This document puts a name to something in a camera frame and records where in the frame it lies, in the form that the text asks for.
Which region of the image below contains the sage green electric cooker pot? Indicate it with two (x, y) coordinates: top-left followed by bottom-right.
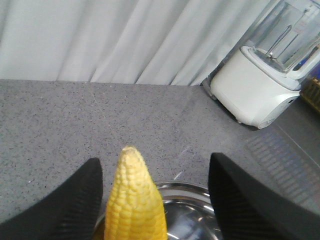
(92, 180), (223, 240)

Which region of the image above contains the white blender appliance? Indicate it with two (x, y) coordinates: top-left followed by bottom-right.
(209, 0), (320, 129)

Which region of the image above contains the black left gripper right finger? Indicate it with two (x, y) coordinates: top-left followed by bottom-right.
(208, 152), (320, 240)

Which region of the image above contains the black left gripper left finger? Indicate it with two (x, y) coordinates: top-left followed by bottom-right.
(0, 158), (103, 240)

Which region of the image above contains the grey pleated curtain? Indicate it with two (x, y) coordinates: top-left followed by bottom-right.
(0, 0), (273, 86)

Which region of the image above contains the yellow corn cob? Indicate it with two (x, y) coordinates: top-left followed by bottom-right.
(104, 145), (168, 240)

